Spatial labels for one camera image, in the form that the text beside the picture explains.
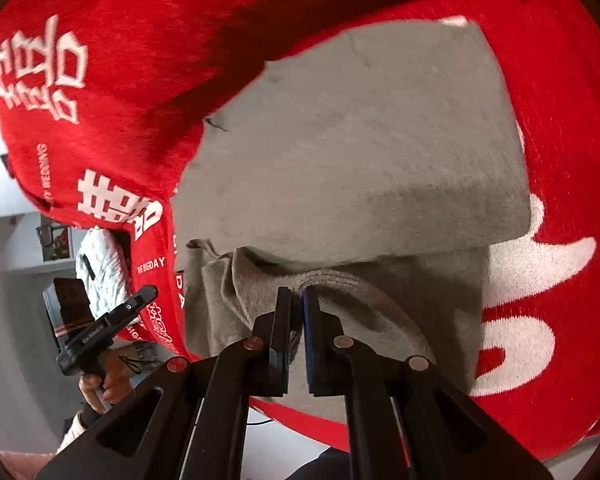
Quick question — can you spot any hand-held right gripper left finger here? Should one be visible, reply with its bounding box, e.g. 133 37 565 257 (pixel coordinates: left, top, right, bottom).
35 286 294 480

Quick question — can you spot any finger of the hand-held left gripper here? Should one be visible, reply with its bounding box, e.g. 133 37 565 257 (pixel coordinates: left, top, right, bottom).
107 285 160 329

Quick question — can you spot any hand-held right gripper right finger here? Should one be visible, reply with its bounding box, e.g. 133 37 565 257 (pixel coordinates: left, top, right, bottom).
302 287 553 480

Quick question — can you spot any grey sweater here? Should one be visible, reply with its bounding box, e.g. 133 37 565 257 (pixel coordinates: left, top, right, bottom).
171 20 532 423

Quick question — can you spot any person's left forearm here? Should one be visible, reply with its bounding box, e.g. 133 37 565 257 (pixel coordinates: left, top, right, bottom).
55 404 105 457

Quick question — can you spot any person's left hand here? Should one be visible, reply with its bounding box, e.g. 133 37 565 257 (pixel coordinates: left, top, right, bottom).
79 349 135 415

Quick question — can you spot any dark brown box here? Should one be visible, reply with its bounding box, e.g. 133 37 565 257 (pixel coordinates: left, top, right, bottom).
52 277 93 333

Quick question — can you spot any white quilted cloth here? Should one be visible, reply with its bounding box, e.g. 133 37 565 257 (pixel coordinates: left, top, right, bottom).
75 226 133 318

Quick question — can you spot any white shelf with items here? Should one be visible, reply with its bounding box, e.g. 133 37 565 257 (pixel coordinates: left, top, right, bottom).
2 212 78 273

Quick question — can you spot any dark cloth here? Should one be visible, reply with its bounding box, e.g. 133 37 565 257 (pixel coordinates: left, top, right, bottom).
282 446 356 480

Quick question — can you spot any red printed cushion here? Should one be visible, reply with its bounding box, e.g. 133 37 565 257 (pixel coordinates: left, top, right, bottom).
0 0 516 241

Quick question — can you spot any red printed blanket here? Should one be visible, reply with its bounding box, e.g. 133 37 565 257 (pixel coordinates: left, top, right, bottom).
125 0 600 461

